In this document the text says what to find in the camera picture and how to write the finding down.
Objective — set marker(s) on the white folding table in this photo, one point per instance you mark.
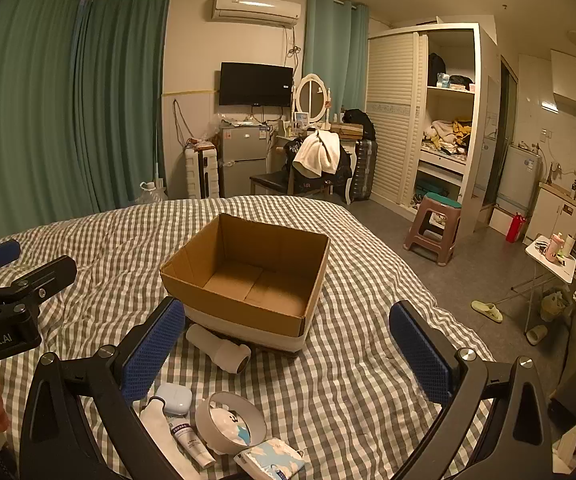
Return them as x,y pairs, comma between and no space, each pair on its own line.
543,260

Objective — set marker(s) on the white washing machine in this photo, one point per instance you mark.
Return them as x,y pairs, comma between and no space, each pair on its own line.
518,177

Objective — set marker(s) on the white floor box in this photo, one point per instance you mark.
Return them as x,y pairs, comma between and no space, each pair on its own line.
499,220

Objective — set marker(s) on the brown plastic stool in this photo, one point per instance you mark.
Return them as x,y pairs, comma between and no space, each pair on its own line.
433,225

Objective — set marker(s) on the white towel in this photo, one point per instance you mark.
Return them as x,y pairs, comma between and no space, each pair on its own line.
315,152

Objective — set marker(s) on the white dressing table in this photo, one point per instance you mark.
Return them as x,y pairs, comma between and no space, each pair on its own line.
283,140

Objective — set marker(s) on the white wardrobe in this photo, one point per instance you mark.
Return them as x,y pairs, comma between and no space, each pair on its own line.
393,110

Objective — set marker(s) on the pile of clothes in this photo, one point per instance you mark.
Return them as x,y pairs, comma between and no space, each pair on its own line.
448,135

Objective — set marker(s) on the black backpack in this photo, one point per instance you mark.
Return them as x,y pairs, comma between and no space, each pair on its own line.
436,66

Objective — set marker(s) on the small white labelled tube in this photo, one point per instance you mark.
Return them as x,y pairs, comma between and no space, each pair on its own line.
190,440

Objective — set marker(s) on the red fire extinguisher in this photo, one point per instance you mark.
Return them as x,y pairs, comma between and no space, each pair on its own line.
515,227

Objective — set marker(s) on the dark grey suitcase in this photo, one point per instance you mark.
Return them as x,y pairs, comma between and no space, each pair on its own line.
365,170

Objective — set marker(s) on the floral tissue packet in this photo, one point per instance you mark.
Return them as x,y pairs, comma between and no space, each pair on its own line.
268,457

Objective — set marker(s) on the white air conditioner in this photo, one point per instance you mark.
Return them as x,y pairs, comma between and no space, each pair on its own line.
255,10

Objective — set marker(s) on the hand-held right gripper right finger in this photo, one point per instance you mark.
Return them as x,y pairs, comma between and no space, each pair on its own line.
420,355

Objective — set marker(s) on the black bench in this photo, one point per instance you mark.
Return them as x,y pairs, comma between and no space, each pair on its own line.
268,180

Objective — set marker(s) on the white kitchen counter cabinet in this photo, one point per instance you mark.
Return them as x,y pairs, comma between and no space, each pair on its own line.
553,215

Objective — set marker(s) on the light blue earbuds case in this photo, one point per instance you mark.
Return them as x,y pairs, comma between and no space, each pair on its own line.
175,398

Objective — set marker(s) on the open cardboard box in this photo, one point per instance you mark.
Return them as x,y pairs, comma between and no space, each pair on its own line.
240,310

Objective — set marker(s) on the black bag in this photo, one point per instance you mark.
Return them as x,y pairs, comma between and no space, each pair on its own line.
360,122

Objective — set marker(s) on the dark wooden chair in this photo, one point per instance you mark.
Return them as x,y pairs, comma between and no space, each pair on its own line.
340,175

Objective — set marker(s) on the light blue curtain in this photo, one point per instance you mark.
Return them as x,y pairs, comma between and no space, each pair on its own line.
330,50

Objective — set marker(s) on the grey small fridge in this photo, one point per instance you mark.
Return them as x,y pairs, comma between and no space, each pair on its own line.
243,160

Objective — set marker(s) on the green curtain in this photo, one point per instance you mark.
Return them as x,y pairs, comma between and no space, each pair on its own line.
23,110
123,100

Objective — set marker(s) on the black wall television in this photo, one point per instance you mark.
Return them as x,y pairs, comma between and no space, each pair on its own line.
255,84

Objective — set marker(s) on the white suitcase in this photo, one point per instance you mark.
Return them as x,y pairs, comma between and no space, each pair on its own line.
200,175

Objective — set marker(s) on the white cylindrical bottle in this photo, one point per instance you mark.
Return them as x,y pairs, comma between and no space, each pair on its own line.
218,347

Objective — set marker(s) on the pink cup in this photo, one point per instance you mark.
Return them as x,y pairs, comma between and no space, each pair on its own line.
553,252

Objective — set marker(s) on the clear plastic bag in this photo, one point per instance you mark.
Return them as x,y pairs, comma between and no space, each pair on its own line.
152,192

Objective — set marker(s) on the white oval mirror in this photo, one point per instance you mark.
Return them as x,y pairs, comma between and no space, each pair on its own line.
312,96

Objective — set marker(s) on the small photo frame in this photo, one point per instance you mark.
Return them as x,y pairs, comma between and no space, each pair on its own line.
301,119

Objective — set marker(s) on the clear tape roll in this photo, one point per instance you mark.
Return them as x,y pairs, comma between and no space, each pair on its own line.
205,422

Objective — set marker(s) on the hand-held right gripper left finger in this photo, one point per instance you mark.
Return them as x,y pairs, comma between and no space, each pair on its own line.
152,352

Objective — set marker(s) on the large white squeezed tube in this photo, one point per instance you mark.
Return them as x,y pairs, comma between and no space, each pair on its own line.
160,435

